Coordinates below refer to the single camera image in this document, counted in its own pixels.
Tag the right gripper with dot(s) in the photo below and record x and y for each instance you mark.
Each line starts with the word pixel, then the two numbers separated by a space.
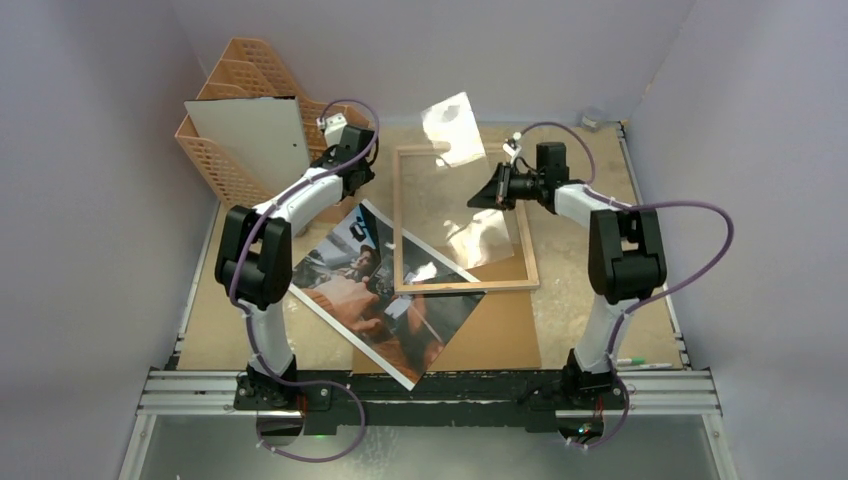
pixel 502 188

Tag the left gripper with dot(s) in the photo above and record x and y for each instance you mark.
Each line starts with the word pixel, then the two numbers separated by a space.
pixel 369 175

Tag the clear acrylic glazing sheet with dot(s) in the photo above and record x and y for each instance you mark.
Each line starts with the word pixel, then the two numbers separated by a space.
pixel 459 168

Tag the white wooden picture frame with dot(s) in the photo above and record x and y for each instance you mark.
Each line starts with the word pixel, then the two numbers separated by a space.
pixel 532 282

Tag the printed photo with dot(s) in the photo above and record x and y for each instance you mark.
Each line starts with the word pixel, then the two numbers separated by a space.
pixel 348 280

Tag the brown cardboard backing board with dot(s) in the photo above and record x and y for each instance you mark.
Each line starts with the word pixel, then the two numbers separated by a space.
pixel 503 324

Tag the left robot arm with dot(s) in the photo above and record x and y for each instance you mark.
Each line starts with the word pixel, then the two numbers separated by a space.
pixel 255 261

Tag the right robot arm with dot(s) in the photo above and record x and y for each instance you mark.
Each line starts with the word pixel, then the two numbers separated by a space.
pixel 626 260

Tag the white board in organizer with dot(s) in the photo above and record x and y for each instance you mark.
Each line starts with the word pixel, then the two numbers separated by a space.
pixel 264 135

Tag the orange plastic desk organizer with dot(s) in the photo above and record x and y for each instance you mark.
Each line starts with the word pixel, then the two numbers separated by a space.
pixel 248 67

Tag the white marker pen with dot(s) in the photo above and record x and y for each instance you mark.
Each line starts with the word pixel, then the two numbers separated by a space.
pixel 655 366

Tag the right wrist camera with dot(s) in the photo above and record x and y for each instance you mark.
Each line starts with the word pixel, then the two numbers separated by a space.
pixel 512 146

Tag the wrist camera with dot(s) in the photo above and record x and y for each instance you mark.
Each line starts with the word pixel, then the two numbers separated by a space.
pixel 332 128
pixel 512 146

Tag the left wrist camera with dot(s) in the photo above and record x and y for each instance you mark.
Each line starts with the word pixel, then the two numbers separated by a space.
pixel 332 128

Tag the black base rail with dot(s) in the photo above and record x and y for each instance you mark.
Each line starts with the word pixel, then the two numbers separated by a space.
pixel 532 400

